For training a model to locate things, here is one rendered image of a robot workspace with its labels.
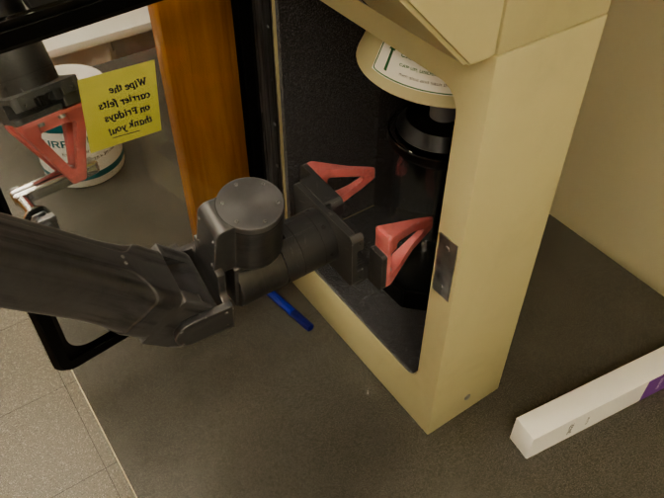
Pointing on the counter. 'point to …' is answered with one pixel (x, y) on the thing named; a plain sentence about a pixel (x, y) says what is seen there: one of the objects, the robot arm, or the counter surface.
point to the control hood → (449, 25)
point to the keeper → (445, 266)
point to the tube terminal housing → (480, 195)
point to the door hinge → (262, 15)
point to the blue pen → (290, 310)
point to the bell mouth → (401, 74)
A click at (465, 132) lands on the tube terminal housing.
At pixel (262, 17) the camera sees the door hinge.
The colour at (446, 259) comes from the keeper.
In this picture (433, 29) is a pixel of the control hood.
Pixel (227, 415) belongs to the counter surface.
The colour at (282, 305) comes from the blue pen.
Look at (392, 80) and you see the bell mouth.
